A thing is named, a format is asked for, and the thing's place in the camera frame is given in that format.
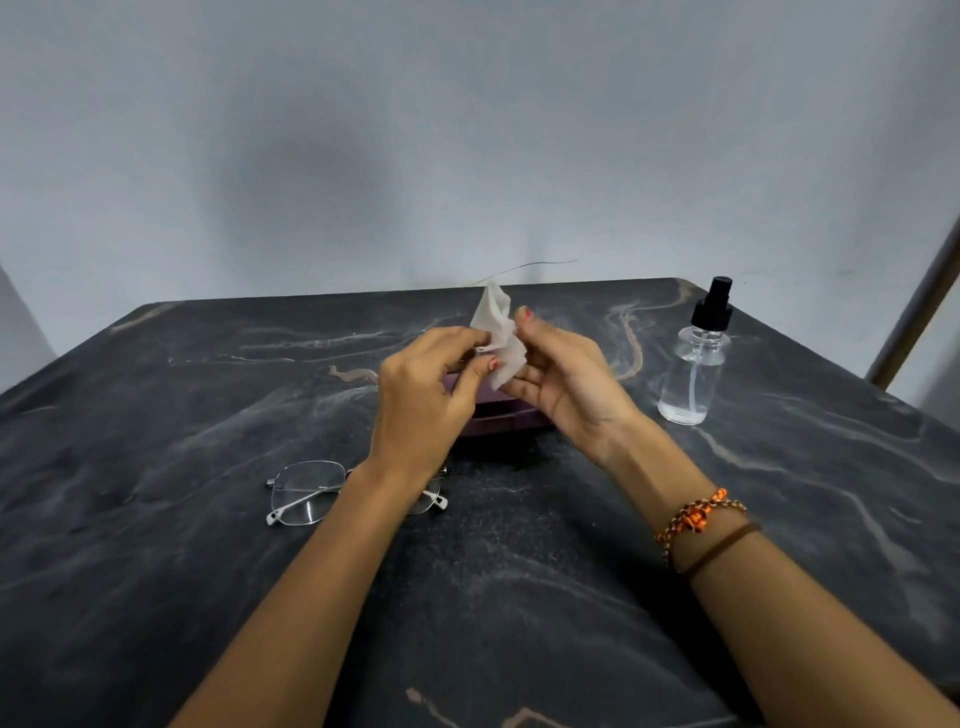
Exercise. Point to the white cleaning cloth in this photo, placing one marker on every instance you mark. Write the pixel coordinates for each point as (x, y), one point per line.
(499, 337)

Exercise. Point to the person's left forearm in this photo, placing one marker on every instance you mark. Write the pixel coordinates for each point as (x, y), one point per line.
(304, 607)

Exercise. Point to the person's right thumb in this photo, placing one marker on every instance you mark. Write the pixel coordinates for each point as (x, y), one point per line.
(526, 326)

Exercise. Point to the person's right forearm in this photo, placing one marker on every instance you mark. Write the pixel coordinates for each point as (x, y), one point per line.
(765, 592)

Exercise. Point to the brown wooden post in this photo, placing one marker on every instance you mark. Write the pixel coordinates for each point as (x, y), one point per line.
(915, 307)

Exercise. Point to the clear spray bottle black nozzle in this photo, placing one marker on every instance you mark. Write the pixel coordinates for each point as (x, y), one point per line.
(691, 367)

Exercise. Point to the person's left hand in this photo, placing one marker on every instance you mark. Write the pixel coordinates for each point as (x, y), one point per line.
(416, 405)

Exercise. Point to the person's right hand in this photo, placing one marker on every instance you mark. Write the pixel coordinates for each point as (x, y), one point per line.
(574, 386)

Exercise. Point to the purple eyeglasses case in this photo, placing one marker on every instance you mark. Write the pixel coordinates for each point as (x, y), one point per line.
(502, 416)

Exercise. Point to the person's left thumb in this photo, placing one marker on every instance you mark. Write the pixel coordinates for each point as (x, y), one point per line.
(480, 375)

